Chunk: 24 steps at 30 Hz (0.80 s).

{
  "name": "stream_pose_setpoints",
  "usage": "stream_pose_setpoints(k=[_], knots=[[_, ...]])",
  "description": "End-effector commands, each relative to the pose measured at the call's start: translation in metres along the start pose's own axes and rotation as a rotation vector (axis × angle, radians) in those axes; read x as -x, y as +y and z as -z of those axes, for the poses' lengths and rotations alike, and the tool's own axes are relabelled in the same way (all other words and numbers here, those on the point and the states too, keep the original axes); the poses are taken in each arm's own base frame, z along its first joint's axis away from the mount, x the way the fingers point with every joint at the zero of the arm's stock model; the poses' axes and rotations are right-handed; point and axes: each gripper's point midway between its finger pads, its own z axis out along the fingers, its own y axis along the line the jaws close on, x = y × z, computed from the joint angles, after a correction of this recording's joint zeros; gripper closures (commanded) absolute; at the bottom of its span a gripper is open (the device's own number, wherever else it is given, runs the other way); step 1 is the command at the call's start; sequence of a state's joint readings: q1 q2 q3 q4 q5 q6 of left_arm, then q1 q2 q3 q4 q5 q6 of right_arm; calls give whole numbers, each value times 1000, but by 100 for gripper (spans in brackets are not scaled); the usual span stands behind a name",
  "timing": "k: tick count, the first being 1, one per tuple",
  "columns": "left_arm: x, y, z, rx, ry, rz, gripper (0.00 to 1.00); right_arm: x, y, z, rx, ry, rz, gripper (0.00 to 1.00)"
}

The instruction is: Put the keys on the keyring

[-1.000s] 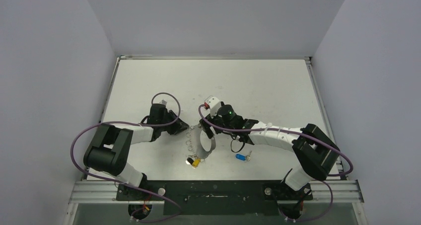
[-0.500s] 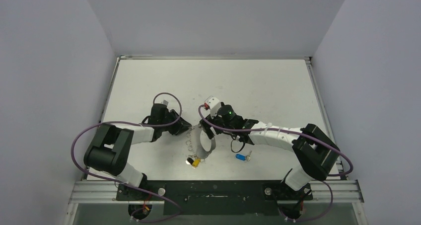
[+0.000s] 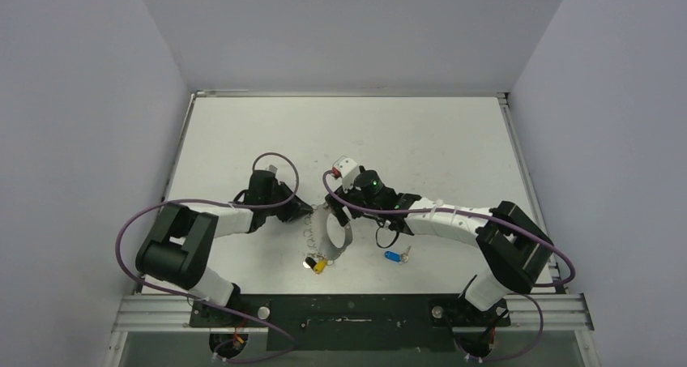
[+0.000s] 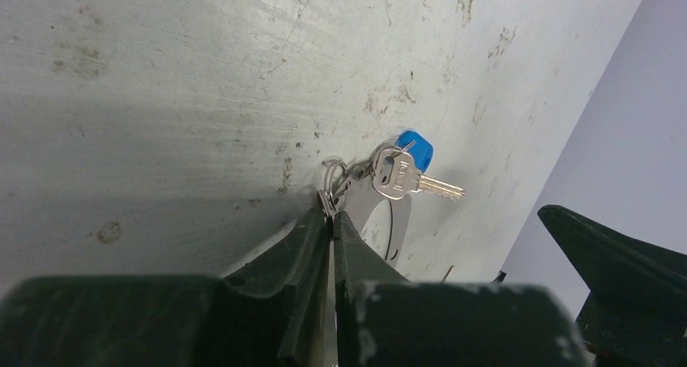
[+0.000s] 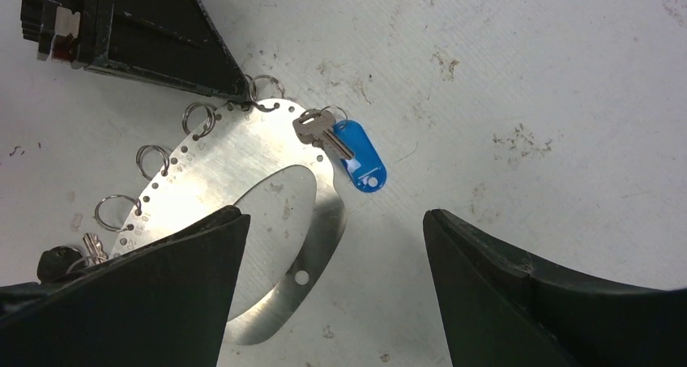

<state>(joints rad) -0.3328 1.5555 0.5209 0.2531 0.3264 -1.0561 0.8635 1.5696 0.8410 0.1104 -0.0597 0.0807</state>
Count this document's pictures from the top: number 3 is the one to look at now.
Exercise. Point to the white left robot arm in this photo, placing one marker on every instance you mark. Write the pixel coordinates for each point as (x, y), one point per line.
(178, 245)

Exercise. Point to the aluminium frame rail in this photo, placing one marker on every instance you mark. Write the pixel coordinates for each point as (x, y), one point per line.
(560, 312)

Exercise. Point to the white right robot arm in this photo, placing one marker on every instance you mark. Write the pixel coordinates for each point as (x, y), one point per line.
(516, 250)

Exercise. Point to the perforated metal key plate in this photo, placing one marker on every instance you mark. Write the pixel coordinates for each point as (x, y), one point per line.
(324, 235)

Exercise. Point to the black key tag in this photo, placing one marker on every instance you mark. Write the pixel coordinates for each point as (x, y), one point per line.
(310, 263)

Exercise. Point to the yellow key tag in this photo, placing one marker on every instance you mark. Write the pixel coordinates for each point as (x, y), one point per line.
(319, 266)

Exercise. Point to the silver key on blue tag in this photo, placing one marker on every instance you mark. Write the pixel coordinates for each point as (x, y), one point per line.
(405, 255)

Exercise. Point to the solid blue key tag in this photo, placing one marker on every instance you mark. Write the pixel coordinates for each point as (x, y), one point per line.
(394, 257)

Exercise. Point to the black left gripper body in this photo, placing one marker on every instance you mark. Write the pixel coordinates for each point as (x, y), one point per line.
(285, 211)

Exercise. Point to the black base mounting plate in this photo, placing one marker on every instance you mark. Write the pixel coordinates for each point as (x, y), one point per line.
(374, 322)

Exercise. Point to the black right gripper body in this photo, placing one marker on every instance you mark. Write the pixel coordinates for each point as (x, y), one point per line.
(337, 205)

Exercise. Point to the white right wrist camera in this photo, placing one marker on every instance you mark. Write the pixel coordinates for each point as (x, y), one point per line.
(346, 169)

